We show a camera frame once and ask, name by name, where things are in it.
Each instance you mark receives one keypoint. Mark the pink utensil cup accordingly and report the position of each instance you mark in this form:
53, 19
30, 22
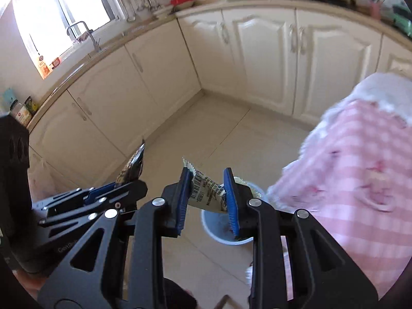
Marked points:
375, 9

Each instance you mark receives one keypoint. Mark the kitchen window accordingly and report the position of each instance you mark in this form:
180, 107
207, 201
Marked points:
40, 34

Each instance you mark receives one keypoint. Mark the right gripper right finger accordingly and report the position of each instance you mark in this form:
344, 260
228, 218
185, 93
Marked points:
296, 262

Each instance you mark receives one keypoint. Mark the clear yellow printed wrapper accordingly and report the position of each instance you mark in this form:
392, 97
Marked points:
206, 193

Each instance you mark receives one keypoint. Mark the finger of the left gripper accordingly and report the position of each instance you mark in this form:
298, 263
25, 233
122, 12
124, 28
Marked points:
83, 197
65, 216

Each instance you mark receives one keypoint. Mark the dark snack wrapper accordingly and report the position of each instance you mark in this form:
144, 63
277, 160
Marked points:
133, 169

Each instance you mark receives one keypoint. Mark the blue plastic trash bucket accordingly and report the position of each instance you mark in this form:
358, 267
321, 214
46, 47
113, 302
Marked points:
217, 225

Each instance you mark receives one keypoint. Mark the lower cream cabinets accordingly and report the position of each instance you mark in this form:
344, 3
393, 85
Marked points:
294, 58

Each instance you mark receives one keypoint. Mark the green electric cooker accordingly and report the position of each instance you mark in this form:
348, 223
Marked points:
402, 18

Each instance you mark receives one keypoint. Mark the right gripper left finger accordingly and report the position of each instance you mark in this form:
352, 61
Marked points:
118, 261

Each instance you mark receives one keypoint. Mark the chrome faucet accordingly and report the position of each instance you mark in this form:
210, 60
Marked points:
86, 34

